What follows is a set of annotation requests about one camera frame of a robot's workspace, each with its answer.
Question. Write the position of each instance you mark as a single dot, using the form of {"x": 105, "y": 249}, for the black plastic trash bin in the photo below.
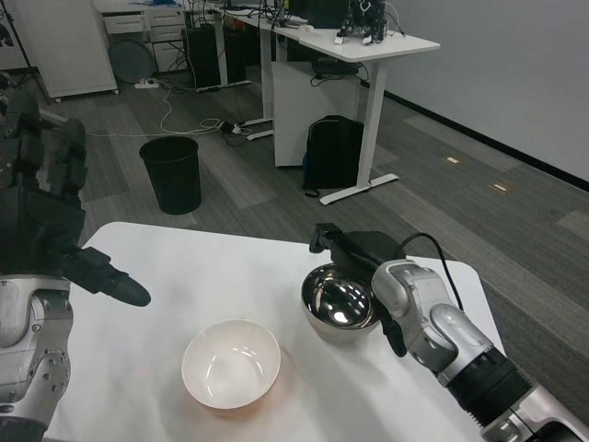
{"x": 175, "y": 179}

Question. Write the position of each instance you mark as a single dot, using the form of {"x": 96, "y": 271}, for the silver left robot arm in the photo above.
{"x": 27, "y": 350}

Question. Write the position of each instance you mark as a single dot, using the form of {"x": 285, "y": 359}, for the shiny metal bowl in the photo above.
{"x": 338, "y": 308}

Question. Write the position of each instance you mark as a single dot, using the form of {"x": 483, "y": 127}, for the small black robot device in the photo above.
{"x": 363, "y": 20}

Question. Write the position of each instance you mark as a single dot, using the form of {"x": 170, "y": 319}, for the white power strip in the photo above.
{"x": 147, "y": 84}

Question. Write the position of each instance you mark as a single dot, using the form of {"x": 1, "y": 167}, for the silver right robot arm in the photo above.
{"x": 451, "y": 336}

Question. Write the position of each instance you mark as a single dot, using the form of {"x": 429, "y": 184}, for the black box on desk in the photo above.
{"x": 322, "y": 14}

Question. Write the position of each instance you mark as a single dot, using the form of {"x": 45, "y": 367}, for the white standing desk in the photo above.
{"x": 368, "y": 43}

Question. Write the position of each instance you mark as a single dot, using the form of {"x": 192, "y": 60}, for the tall white cabinet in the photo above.
{"x": 69, "y": 46}

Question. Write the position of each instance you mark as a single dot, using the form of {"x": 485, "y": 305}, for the black tripod stand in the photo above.
{"x": 25, "y": 55}

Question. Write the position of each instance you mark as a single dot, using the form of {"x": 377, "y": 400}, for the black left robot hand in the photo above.
{"x": 41, "y": 221}

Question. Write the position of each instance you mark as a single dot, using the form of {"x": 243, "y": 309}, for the black computer tower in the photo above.
{"x": 202, "y": 57}

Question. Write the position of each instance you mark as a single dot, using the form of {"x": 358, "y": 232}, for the round grey disc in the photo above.
{"x": 131, "y": 62}

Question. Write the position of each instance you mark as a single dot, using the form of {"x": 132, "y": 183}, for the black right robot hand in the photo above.
{"x": 368, "y": 251}

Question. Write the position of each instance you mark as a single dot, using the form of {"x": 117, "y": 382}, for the white drawer unit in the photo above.
{"x": 147, "y": 27}

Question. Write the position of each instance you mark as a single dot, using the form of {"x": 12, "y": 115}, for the black under-desk power adapter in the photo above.
{"x": 336, "y": 66}

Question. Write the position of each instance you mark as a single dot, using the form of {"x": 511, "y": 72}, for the power strip with plugs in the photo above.
{"x": 235, "y": 128}

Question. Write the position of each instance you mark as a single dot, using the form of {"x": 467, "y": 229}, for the black backpack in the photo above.
{"x": 333, "y": 156}

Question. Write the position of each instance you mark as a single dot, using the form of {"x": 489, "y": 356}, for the white ceramic bowl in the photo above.
{"x": 230, "y": 368}

